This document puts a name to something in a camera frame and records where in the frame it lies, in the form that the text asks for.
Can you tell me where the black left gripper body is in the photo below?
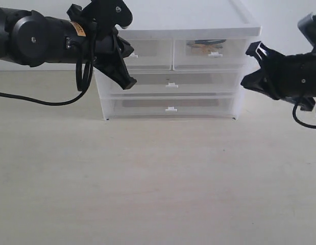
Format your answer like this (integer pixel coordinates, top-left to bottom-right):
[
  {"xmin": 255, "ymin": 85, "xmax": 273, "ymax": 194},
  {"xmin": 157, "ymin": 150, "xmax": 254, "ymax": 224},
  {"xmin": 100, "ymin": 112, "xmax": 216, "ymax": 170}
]
[{"xmin": 92, "ymin": 27, "xmax": 122, "ymax": 67}]

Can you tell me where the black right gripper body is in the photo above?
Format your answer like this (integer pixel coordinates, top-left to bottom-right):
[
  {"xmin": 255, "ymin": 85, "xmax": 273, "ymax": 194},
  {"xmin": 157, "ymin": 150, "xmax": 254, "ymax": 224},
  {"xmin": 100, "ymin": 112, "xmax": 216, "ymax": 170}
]
[{"xmin": 260, "ymin": 51, "xmax": 316, "ymax": 100}]

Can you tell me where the gold keychain with black strap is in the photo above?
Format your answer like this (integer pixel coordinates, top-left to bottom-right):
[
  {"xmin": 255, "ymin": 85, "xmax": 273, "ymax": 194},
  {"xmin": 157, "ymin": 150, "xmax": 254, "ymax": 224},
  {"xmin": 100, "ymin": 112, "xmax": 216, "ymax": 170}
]
[{"xmin": 186, "ymin": 39, "xmax": 226, "ymax": 55}]

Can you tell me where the small drawer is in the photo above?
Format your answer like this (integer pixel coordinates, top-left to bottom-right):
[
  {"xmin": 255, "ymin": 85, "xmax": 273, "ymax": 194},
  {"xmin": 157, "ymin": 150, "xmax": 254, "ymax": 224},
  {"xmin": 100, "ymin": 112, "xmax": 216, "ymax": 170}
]
[
  {"xmin": 124, "ymin": 39, "xmax": 173, "ymax": 71},
  {"xmin": 173, "ymin": 39, "xmax": 248, "ymax": 70}
]

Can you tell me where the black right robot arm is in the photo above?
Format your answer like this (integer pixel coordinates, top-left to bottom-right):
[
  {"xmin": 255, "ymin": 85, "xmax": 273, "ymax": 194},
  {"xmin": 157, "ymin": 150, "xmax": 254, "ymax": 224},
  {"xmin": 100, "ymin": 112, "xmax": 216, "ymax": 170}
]
[{"xmin": 241, "ymin": 41, "xmax": 316, "ymax": 100}]

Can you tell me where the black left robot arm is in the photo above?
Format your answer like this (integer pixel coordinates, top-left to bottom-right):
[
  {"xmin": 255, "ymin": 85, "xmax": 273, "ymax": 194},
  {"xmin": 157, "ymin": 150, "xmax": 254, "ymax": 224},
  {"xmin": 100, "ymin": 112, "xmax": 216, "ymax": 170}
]
[{"xmin": 0, "ymin": 1, "xmax": 136, "ymax": 90}]

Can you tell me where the white translucent drawer cabinet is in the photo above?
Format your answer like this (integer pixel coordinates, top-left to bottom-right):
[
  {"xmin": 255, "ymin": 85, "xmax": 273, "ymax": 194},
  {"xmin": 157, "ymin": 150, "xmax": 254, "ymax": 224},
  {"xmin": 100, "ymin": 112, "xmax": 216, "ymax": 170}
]
[{"xmin": 99, "ymin": 1, "xmax": 261, "ymax": 119}]

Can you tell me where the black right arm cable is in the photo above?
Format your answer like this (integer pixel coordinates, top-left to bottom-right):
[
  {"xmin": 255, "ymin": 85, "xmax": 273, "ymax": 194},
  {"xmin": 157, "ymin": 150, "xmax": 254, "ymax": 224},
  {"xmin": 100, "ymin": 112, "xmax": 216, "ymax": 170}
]
[{"xmin": 292, "ymin": 99, "xmax": 316, "ymax": 129}]

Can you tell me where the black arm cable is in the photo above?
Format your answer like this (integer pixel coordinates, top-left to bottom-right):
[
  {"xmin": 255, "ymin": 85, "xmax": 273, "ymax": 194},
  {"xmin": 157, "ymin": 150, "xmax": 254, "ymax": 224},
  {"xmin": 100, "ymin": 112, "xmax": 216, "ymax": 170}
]
[
  {"xmin": 0, "ymin": 30, "xmax": 97, "ymax": 106},
  {"xmin": 292, "ymin": 99, "xmax": 316, "ymax": 129}
]

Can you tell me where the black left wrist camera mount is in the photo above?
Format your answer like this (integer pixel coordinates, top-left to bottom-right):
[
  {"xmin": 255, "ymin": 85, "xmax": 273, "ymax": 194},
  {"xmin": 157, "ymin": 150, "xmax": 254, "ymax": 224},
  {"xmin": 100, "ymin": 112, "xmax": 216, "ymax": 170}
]
[{"xmin": 67, "ymin": 0, "xmax": 133, "ymax": 40}]

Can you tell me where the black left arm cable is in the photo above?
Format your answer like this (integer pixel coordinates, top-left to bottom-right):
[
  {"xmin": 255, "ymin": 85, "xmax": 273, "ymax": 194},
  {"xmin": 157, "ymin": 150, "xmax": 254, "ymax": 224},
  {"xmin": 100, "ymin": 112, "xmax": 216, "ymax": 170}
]
[{"xmin": 0, "ymin": 30, "xmax": 97, "ymax": 106}]

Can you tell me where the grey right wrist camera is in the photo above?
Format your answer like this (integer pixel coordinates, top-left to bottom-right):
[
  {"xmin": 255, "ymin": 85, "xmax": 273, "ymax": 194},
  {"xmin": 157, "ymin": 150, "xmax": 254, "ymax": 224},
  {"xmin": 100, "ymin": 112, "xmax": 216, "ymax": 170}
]
[{"xmin": 297, "ymin": 13, "xmax": 316, "ymax": 54}]

